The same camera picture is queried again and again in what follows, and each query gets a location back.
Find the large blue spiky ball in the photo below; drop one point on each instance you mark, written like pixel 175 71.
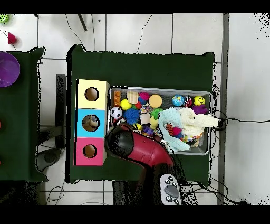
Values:
pixel 131 116

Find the purple bowl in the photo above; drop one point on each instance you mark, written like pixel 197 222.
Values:
pixel 7 69

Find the small soccer ball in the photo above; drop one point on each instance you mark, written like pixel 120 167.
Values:
pixel 116 112

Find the yellow tennis ball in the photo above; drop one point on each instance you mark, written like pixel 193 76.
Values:
pixel 126 104

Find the purple spiky toy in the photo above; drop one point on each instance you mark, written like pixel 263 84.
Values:
pixel 199 109

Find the cream waffle cloth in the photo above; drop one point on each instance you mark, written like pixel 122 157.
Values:
pixel 196 122

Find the small red floor toy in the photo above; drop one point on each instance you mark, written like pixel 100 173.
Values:
pixel 11 39

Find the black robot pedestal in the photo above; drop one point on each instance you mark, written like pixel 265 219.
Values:
pixel 126 194

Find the shallow clear mesh bin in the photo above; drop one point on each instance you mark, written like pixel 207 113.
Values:
pixel 166 93

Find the mint green waffle cloth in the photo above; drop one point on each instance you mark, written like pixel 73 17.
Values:
pixel 168 118

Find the dark grey rod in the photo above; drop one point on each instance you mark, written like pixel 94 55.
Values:
pixel 82 22

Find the yellow smiley ball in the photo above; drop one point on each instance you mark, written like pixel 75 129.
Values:
pixel 199 100

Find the plain wooden cube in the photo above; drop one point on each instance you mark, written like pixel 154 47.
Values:
pixel 145 118

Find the dark green table cloth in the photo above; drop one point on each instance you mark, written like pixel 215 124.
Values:
pixel 21 137
pixel 137 69

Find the green spiky floor toy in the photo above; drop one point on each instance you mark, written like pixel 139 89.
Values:
pixel 3 18

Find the colourful polka dot cloth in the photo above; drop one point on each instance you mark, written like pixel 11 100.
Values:
pixel 191 138

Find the blue globe ball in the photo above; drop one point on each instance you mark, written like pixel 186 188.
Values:
pixel 178 100

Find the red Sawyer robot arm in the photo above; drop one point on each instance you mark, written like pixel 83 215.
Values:
pixel 147 150

